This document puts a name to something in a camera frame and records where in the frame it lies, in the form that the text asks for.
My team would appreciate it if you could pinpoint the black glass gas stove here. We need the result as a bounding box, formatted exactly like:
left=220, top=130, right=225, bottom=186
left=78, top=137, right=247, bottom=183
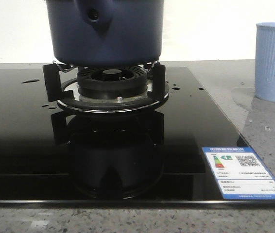
left=0, top=67, right=275, bottom=208

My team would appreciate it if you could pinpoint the black gas burner head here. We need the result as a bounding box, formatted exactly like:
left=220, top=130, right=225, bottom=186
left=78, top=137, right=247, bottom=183
left=77, top=66, right=147, bottom=99

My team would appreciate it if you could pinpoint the black pot support grate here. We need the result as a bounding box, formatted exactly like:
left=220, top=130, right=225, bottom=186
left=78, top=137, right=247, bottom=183
left=43, top=61, right=169, bottom=105

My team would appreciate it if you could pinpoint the light blue ribbed cup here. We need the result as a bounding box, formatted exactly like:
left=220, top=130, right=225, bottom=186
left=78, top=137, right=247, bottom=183
left=255, top=22, right=275, bottom=102

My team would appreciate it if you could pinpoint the dark blue cooking pot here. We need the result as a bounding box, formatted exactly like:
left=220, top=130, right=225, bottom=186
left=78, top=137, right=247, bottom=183
left=46, top=0, right=164, bottom=67

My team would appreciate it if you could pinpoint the blue energy label sticker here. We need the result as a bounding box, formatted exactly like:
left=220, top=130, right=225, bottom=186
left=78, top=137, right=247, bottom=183
left=202, top=147, right=275, bottom=200

